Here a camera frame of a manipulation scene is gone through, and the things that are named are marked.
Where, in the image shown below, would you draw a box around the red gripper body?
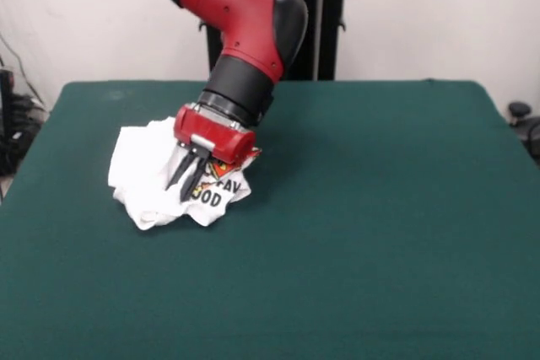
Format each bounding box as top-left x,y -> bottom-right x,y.
174,102 -> 257,168

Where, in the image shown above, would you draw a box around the white printed t-shirt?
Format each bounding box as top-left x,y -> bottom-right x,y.
107,116 -> 262,231

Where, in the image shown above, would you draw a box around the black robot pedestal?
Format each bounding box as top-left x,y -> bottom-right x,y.
197,0 -> 366,82

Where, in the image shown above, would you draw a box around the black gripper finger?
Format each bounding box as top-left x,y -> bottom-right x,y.
165,147 -> 198,191
180,151 -> 211,203

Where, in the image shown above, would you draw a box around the grey wall cables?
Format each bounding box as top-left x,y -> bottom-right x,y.
0,33 -> 47,108

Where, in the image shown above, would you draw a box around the dark green tablecloth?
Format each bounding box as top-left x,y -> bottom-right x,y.
0,78 -> 540,360

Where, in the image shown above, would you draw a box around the black office chair base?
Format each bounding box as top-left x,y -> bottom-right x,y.
507,101 -> 540,154

